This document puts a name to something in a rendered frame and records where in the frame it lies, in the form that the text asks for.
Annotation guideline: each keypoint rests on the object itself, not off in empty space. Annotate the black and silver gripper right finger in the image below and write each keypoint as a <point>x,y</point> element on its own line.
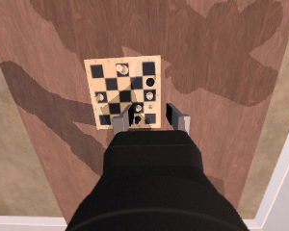
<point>177,119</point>

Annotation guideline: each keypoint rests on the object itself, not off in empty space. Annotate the cream and black chessboard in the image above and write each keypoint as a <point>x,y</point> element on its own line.
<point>121,90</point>

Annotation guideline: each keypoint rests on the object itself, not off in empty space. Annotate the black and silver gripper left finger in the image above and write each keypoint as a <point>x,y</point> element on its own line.
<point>124,120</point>

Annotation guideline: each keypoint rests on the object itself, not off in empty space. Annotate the white chess rook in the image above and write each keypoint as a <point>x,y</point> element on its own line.
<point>149,95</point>

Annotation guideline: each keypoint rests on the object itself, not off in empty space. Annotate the white pawn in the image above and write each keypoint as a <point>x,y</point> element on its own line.
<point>150,108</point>
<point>138,108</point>

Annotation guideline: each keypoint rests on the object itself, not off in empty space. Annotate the white chess piece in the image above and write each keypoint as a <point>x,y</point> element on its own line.
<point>122,69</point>
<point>99,97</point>

